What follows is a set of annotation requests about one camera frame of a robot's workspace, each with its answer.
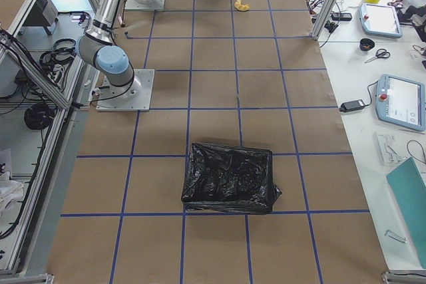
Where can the bin with black bag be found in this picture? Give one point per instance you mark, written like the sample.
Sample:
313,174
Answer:
229,179

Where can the croissant toy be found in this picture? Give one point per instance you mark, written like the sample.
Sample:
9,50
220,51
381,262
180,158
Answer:
240,6

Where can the black power adapter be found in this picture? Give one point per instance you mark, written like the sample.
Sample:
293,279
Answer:
351,106

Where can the small black bowl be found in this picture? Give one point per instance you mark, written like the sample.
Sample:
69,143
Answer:
366,44

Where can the scissors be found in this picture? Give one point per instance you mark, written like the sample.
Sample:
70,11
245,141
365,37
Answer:
380,54

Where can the near teach pendant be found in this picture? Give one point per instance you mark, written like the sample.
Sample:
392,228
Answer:
401,101

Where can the teach pendant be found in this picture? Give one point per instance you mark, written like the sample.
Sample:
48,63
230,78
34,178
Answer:
401,101
379,20

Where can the far teach pendant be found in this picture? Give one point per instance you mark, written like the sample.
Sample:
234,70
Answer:
379,20

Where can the grey control box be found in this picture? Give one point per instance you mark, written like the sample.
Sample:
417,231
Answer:
43,14

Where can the teal folder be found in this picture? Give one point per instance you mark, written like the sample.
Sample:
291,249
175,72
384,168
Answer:
409,191

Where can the hex key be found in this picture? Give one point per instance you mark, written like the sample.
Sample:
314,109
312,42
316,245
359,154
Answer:
395,236

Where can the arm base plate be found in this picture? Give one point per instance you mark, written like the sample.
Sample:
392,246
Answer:
133,97
144,5

